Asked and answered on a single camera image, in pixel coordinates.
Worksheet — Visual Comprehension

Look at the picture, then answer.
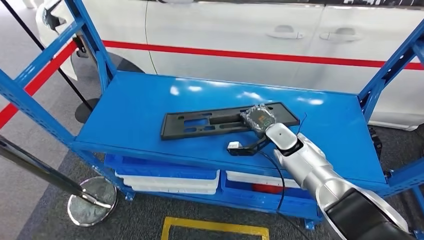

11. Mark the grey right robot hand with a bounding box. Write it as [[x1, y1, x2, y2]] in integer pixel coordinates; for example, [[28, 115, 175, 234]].
[[239, 103, 278, 139]]

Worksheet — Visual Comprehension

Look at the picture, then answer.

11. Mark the black plastic bumper bracket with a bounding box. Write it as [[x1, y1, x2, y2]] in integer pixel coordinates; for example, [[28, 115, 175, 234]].
[[160, 101, 301, 141]]

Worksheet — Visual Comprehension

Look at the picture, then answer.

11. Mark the blue metal shelf rack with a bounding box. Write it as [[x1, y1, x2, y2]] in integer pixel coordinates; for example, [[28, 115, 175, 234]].
[[0, 0, 424, 239]]

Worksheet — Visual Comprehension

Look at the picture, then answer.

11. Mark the white plastic bin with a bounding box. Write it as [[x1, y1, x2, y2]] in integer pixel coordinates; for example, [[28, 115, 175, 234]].
[[225, 170, 302, 190], [130, 183, 218, 196], [114, 169, 221, 190]]

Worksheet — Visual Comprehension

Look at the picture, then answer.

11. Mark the red plastic item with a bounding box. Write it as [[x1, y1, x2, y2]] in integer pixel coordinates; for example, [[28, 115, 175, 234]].
[[252, 183, 286, 195]]

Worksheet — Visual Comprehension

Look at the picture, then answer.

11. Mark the red barrier belt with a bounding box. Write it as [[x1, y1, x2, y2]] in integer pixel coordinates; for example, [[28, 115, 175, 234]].
[[0, 40, 79, 130], [101, 39, 424, 71]]

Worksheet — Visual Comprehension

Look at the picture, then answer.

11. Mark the blue plastic bin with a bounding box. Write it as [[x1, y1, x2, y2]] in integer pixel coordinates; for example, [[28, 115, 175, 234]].
[[220, 172, 321, 220], [104, 152, 221, 181]]

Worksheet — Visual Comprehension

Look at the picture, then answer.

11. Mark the white car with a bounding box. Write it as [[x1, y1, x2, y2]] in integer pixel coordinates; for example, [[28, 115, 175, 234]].
[[34, 0, 424, 132]]

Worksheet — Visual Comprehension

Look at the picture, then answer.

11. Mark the yellow floor tape square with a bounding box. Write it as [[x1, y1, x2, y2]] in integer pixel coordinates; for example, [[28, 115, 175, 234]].
[[160, 216, 271, 240]]

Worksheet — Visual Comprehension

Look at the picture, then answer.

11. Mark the black ribbed object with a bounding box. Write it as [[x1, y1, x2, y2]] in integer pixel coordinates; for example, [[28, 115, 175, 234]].
[[368, 126, 384, 160]]

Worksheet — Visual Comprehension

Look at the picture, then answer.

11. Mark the black camera bracket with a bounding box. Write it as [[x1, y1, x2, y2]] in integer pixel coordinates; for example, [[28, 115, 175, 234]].
[[226, 137, 271, 157]]

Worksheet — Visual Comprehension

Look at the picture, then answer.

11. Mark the black camera cable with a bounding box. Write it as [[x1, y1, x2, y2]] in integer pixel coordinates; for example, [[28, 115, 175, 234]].
[[256, 150, 312, 240]]

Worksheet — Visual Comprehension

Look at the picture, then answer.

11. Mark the chrome stanchion post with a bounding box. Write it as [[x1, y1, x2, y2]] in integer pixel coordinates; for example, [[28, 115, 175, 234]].
[[72, 34, 90, 60], [0, 135, 118, 228]]

